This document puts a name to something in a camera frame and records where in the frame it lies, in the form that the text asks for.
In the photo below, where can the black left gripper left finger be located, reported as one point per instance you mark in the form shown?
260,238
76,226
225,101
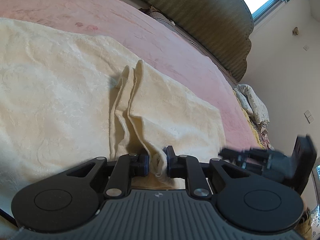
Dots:
73,197

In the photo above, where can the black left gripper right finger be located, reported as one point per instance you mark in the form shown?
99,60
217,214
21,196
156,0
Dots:
242,198

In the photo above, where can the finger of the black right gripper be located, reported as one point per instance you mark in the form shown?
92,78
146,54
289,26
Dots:
251,163
253,153

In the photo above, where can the cream white pants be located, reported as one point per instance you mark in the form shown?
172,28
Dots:
67,98

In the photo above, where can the white patterned crumpled quilt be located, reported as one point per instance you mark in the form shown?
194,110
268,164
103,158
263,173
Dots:
252,104

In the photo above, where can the olive green padded headboard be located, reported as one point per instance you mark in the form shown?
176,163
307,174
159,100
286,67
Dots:
222,27

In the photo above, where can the striped pillow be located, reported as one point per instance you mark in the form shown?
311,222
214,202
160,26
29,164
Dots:
159,17

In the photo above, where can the pink bed blanket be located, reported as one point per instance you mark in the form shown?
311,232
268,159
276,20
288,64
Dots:
149,40

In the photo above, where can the white wall switch plate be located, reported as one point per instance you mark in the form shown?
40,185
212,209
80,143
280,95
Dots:
309,116

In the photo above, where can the small wall hook ornament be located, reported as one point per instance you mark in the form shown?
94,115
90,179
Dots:
295,31

